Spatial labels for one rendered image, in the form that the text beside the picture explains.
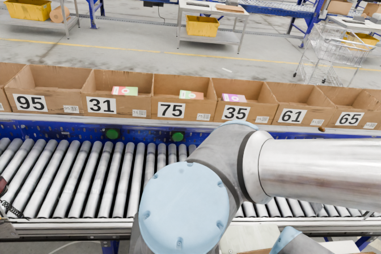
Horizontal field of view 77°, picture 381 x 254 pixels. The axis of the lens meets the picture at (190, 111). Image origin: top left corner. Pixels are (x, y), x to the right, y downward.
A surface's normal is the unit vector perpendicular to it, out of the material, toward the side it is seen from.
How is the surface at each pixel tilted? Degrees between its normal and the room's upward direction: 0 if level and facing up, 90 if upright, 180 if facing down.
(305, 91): 90
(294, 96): 89
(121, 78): 89
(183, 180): 9
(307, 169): 60
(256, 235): 0
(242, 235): 0
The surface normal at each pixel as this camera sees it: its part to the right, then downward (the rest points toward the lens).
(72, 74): 0.07, 0.59
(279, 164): -0.70, -0.25
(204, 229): 0.06, -0.71
